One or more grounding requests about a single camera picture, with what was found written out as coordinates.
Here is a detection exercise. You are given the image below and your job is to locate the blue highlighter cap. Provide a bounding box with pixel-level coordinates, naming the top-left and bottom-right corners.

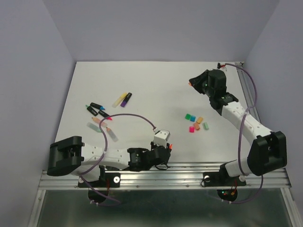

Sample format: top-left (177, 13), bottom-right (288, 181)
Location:
top-left (190, 115), bottom-right (196, 122)

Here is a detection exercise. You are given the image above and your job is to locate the mint green highlighter cap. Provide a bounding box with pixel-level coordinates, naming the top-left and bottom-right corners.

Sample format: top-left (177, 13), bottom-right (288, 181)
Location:
top-left (203, 122), bottom-right (209, 130)

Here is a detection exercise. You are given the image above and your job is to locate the black highlighter purple cap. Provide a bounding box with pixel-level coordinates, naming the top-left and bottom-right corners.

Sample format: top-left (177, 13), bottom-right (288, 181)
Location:
top-left (120, 93), bottom-right (132, 107)

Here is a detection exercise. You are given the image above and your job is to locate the yellow translucent highlighter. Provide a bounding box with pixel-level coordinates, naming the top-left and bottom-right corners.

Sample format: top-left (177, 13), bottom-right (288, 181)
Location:
top-left (112, 93), bottom-right (127, 108)

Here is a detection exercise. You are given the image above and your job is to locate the black highlighter pink cap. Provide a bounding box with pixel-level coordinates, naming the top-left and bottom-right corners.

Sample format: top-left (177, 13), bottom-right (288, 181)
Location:
top-left (98, 110), bottom-right (112, 120)

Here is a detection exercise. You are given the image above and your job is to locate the translucent highlighter orange ink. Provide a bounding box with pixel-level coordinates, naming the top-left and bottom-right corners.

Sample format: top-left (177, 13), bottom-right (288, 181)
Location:
top-left (92, 117), bottom-right (107, 127)

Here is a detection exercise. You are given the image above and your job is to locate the black highlighter blue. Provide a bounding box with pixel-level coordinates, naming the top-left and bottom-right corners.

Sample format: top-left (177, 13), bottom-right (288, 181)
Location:
top-left (90, 103), bottom-right (105, 111)

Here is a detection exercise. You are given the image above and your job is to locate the black highlighter green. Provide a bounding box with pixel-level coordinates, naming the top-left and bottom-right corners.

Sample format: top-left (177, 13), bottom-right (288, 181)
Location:
top-left (86, 105), bottom-right (98, 116)

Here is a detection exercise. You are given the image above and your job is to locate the orange yellow highlighter cap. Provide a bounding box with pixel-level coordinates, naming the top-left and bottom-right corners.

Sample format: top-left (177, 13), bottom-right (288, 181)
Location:
top-left (196, 117), bottom-right (203, 124)

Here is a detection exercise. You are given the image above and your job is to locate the translucent highlighter mint green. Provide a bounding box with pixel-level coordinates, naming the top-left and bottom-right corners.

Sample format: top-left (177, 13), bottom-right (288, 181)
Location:
top-left (87, 122), bottom-right (102, 133)

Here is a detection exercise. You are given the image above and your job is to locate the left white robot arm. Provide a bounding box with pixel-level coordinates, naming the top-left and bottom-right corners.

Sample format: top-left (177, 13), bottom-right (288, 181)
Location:
top-left (47, 136), bottom-right (171, 186)

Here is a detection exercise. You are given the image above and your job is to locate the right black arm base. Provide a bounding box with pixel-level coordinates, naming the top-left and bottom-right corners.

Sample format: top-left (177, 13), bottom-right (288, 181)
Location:
top-left (200, 164), bottom-right (247, 203)

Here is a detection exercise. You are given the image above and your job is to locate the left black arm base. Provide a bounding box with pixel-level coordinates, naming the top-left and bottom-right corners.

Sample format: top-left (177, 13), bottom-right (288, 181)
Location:
top-left (77, 166), bottom-right (121, 207)

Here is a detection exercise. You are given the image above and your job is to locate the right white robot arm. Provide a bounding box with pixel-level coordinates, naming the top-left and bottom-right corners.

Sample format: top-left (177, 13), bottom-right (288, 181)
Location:
top-left (189, 70), bottom-right (287, 184)

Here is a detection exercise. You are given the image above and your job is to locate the aluminium front rail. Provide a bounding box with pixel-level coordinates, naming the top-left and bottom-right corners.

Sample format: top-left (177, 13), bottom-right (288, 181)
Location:
top-left (38, 162), bottom-right (291, 191)

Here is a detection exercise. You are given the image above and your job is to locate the aluminium rail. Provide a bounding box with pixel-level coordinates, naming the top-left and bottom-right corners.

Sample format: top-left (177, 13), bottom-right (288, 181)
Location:
top-left (235, 62), bottom-right (261, 123)
top-left (38, 162), bottom-right (291, 191)

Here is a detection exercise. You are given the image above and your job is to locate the aluminium right rail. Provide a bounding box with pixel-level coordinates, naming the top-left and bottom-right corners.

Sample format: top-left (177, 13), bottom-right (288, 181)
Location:
top-left (235, 62), bottom-right (261, 123)

